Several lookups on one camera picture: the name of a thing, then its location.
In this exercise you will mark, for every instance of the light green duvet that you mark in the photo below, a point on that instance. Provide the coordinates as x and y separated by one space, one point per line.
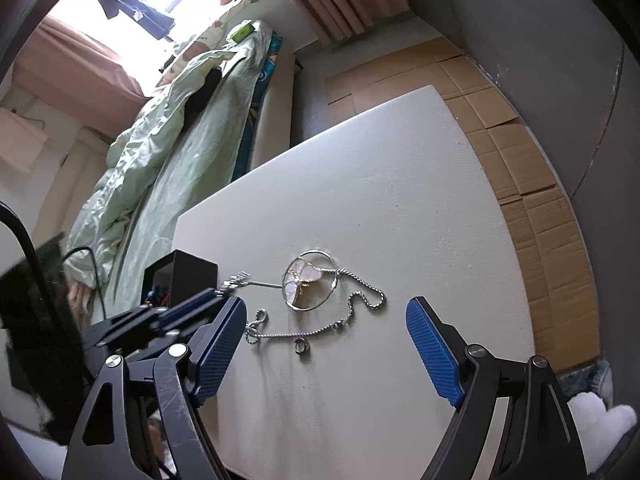
133 162

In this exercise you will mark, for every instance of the white low table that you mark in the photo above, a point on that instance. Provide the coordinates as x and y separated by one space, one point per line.
398 198

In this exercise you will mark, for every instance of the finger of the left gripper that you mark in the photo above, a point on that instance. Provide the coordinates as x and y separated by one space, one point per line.
149 330
190 302

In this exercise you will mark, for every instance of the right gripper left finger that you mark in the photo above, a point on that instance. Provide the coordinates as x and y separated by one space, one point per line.
112 440

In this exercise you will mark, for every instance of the beige headboard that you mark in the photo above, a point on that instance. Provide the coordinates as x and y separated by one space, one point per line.
74 183

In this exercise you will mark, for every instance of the patterned window seat cushion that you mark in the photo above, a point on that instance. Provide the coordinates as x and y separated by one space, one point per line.
210 38

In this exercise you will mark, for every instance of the green box on bed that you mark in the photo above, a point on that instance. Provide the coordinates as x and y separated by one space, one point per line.
241 31

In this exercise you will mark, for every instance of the silver hoop shell pendant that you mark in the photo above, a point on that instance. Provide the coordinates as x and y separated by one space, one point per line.
309 280

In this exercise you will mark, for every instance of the dark hanging clothes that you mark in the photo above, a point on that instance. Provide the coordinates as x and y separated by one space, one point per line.
155 23

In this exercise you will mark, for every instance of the cardboard floor sheet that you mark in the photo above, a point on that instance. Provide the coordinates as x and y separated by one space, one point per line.
553 259

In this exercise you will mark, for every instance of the bed with green sheet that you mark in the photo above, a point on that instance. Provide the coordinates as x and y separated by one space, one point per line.
216 145

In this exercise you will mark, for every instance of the white fluffy slipper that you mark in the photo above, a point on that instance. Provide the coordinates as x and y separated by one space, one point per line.
599 429

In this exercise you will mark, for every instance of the black jewelry box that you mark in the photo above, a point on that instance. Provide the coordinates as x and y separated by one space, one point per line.
183 274

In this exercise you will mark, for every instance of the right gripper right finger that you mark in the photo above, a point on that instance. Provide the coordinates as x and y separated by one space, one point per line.
539 439

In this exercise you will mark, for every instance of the pink curtain left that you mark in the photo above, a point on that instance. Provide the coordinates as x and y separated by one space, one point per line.
78 76

